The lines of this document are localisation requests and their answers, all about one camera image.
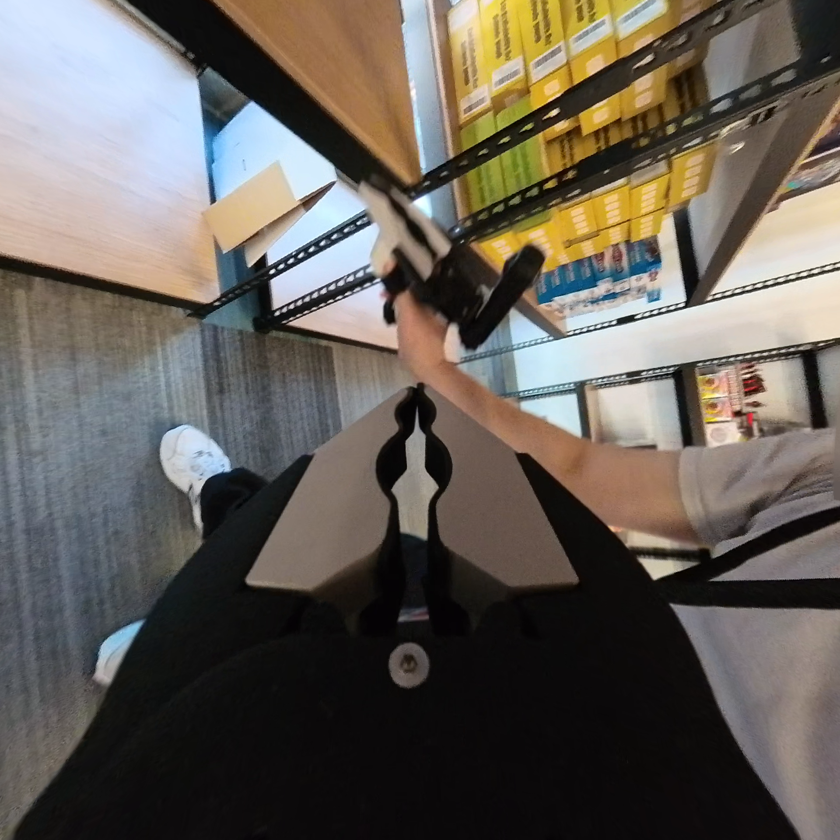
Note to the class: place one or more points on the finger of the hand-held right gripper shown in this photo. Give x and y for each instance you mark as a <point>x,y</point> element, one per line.
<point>423,239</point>
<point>384,229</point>

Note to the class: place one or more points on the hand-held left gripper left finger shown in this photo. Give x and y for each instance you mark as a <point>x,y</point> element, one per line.
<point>315,525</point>

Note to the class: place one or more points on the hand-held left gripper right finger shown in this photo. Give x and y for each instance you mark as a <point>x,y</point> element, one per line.
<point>512,525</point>

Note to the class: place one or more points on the person's right forearm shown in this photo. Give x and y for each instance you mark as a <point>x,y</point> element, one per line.
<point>525,433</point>

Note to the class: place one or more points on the white shelf board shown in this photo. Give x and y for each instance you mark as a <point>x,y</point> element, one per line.
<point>328,289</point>

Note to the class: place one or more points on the folded cardboard sheet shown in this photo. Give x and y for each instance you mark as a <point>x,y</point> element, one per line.
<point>262,203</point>

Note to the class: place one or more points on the person's white shoe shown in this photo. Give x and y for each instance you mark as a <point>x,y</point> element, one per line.
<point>193,459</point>
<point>115,649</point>

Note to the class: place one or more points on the row of blue white packets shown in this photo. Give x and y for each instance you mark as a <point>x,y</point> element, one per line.
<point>604,275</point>

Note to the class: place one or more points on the black metal shelf rack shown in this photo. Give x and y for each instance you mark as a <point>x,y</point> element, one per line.
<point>295,98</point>

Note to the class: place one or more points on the stack of pale yellow boxes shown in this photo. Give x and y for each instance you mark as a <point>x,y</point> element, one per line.
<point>577,98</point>

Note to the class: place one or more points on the row of snack packets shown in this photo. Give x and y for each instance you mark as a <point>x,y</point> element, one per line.
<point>728,394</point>

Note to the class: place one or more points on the person's white shirt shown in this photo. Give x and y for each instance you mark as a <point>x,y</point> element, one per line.
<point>774,656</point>

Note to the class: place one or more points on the grey metal shelf rack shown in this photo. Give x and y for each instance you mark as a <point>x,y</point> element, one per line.
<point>741,197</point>

